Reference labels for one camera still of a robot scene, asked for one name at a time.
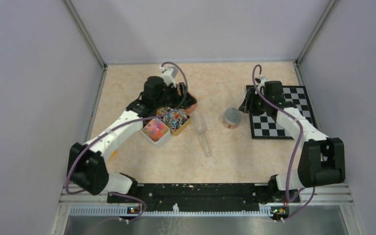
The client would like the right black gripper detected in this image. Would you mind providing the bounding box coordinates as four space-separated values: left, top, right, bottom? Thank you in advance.
238 90 270 116

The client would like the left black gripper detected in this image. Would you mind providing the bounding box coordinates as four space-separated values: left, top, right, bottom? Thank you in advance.
155 82 197 110

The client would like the silver round lid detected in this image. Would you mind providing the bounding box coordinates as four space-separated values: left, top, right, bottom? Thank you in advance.
223 108 242 125

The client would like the clear glass jar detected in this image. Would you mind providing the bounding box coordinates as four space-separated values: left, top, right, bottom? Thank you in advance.
222 112 242 129

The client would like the clear plastic scoop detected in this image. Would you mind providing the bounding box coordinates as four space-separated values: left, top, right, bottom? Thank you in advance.
192 111 212 157

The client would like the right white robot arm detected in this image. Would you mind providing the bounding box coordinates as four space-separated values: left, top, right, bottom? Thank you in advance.
240 81 346 202

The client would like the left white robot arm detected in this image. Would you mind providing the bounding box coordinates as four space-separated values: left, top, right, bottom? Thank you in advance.
65 75 188 202

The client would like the black white chessboard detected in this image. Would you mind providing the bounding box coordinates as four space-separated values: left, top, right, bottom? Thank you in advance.
245 85 321 140

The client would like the gold lollipop tin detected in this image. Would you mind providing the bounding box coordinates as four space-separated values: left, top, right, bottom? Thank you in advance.
157 107 191 136

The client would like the pink candy tin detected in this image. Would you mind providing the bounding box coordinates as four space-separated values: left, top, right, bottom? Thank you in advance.
180 92 198 114

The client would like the white star candy tin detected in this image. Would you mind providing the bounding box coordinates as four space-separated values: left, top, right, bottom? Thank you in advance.
141 118 171 148

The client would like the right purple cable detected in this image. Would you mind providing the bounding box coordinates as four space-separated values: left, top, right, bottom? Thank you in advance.
252 64 316 223

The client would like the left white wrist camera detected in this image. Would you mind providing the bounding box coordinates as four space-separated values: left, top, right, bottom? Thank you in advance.
160 66 179 88

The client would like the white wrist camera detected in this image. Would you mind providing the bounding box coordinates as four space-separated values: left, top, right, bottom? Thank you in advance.
160 66 179 88
255 76 269 86

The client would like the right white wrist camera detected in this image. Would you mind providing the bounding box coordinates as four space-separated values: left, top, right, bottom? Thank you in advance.
255 76 269 86

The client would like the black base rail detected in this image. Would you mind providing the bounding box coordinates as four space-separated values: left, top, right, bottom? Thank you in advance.
107 183 301 213

